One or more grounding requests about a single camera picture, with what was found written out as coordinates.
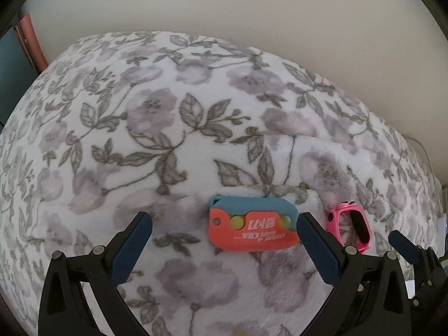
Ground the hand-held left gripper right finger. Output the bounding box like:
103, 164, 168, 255
297, 212, 410, 336

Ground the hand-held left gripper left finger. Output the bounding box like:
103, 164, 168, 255
38, 212, 165, 336

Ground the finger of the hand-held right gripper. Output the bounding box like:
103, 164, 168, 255
388, 230, 448, 309

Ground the pink watch band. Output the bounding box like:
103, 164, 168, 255
325, 201, 372, 255

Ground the orange carrot knife toy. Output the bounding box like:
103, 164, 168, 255
208, 194, 302, 253

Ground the floral grey white blanket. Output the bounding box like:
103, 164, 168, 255
0, 31, 442, 336

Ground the dark blue cabinet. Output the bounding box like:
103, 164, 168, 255
0, 24, 37, 128

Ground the pink rolled mat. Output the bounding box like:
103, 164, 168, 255
16, 14, 48, 74

